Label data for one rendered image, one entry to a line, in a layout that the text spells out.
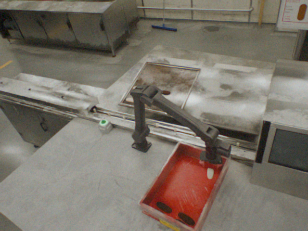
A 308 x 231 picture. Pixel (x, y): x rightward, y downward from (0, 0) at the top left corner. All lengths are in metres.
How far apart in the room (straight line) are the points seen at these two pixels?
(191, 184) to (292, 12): 1.28
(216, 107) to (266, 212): 0.75
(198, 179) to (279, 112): 0.60
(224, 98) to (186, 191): 0.74
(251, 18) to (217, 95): 3.45
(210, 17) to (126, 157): 4.11
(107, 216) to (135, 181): 0.25
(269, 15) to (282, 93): 3.90
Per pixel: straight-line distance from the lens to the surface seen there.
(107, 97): 2.21
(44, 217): 1.64
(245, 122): 1.72
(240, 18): 5.23
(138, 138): 1.57
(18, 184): 1.88
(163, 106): 1.26
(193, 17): 5.46
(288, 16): 1.98
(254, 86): 1.93
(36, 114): 2.57
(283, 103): 1.26
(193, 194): 1.46
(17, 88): 2.64
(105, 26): 4.36
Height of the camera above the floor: 2.09
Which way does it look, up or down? 41 degrees down
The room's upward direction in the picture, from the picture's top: 11 degrees counter-clockwise
